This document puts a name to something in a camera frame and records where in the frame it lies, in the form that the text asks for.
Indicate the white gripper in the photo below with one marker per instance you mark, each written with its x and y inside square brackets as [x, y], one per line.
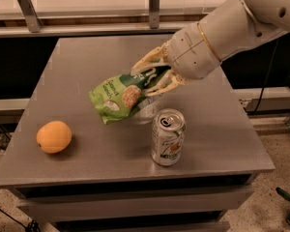
[190, 52]

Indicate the green rice chip bag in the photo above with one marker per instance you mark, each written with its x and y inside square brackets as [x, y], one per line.
[119, 97]

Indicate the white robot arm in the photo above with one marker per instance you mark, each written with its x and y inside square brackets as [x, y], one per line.
[239, 25]

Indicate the silver 7up can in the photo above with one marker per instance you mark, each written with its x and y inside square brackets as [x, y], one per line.
[168, 134]

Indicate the grey drawer cabinet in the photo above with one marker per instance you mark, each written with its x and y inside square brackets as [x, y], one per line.
[106, 180]

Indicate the orange fruit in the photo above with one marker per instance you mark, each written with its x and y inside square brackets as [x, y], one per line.
[54, 137]

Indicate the middle metal bracket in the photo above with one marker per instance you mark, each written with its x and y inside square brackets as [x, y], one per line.
[154, 14]

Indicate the metal bracket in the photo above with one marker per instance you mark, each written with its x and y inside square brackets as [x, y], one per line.
[154, 14]
[30, 16]

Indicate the left metal bracket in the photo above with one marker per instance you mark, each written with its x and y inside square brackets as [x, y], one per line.
[30, 16]

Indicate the green handled tool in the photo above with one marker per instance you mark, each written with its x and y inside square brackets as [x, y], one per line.
[284, 194]

